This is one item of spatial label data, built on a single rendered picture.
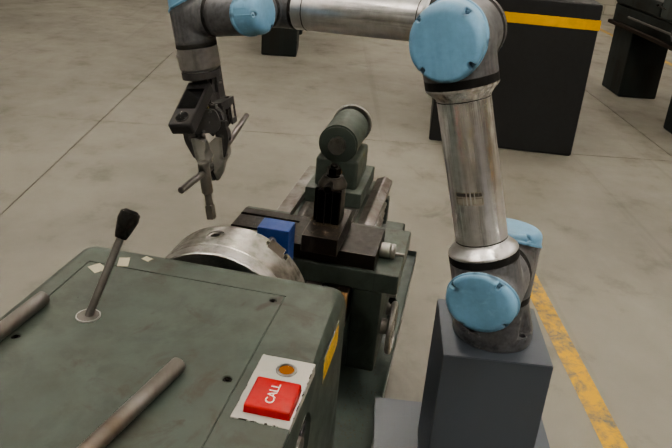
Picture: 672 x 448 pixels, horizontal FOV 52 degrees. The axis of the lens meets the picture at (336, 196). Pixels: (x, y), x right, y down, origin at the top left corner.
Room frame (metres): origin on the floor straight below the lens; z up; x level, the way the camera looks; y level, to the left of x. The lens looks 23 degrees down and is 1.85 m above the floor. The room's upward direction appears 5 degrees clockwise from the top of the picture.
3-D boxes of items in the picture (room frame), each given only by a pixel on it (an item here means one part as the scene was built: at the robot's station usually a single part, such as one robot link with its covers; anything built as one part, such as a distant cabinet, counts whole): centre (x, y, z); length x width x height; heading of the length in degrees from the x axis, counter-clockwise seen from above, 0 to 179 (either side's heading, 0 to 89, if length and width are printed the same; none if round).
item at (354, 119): (2.38, -0.01, 1.01); 0.30 x 0.20 x 0.29; 170
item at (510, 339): (1.16, -0.32, 1.15); 0.15 x 0.15 x 0.10
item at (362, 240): (1.80, 0.08, 0.95); 0.43 x 0.18 x 0.04; 80
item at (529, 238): (1.15, -0.32, 1.27); 0.13 x 0.12 x 0.14; 157
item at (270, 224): (1.53, 0.14, 1.00); 0.08 x 0.06 x 0.23; 80
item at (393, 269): (1.84, 0.05, 0.90); 0.53 x 0.30 x 0.06; 80
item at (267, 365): (0.74, 0.06, 1.23); 0.13 x 0.08 x 0.06; 170
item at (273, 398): (0.71, 0.06, 1.26); 0.06 x 0.06 x 0.02; 80
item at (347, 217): (1.76, 0.02, 1.00); 0.20 x 0.10 x 0.05; 170
